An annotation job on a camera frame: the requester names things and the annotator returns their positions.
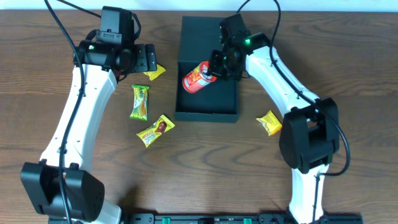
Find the yellow peanut snack packet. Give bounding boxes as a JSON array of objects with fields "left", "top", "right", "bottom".
[{"left": 144, "top": 64, "right": 166, "bottom": 81}]

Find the red snack can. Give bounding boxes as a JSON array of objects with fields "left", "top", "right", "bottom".
[{"left": 182, "top": 61, "right": 217, "bottom": 93}]

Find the black box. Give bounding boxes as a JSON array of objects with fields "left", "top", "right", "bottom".
[{"left": 174, "top": 16, "right": 239, "bottom": 123}]

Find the small yellow snack packet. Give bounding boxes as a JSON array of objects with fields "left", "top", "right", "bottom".
[{"left": 256, "top": 110, "right": 282, "bottom": 136}]

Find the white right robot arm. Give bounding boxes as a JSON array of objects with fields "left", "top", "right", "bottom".
[{"left": 208, "top": 32, "right": 341, "bottom": 223}]

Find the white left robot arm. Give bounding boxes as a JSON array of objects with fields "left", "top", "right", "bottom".
[{"left": 21, "top": 40, "right": 156, "bottom": 223}]

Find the green orange snack bar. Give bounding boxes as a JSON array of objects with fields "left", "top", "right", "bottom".
[{"left": 130, "top": 85, "right": 150, "bottom": 121}]

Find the yellow Apollo cake packet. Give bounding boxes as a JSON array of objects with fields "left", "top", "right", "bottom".
[{"left": 137, "top": 114, "right": 175, "bottom": 147}]

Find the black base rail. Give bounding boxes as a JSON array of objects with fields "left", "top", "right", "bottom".
[{"left": 48, "top": 212, "right": 364, "bottom": 224}]

